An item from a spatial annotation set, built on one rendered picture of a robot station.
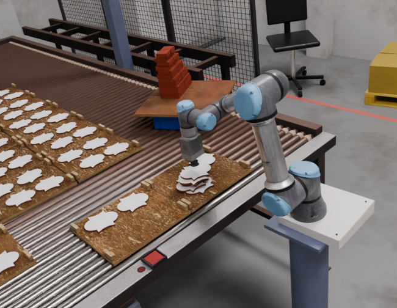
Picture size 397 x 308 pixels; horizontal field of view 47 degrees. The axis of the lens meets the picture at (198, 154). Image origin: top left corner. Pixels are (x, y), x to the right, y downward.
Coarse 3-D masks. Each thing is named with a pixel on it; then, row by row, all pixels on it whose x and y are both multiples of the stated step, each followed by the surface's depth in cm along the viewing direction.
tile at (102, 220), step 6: (96, 216) 203; (102, 216) 203; (108, 216) 202; (114, 216) 202; (90, 222) 200; (96, 222) 200; (102, 222) 199; (108, 222) 198; (90, 228) 197; (96, 228) 196; (102, 228) 196
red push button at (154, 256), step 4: (152, 252) 181; (156, 252) 180; (148, 256) 179; (152, 256) 179; (156, 256) 179; (160, 256) 178; (148, 260) 177; (152, 260) 177; (156, 260) 176; (152, 264) 175
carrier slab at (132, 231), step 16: (128, 192) 218; (144, 192) 216; (112, 208) 209; (144, 208) 205; (160, 208) 204; (176, 208) 202; (80, 224) 202; (128, 224) 197; (144, 224) 196; (160, 224) 194; (96, 240) 191; (112, 240) 189; (128, 240) 188; (144, 240) 187; (128, 256) 182
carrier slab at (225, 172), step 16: (224, 160) 231; (160, 176) 227; (176, 176) 225; (208, 176) 221; (224, 176) 219; (240, 176) 217; (160, 192) 214; (176, 192) 213; (208, 192) 209; (192, 208) 201
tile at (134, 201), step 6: (126, 198) 212; (132, 198) 212; (138, 198) 211; (144, 198) 211; (120, 204) 209; (126, 204) 208; (132, 204) 208; (138, 204) 207; (144, 204) 206; (120, 210) 205; (126, 210) 205; (132, 210) 204
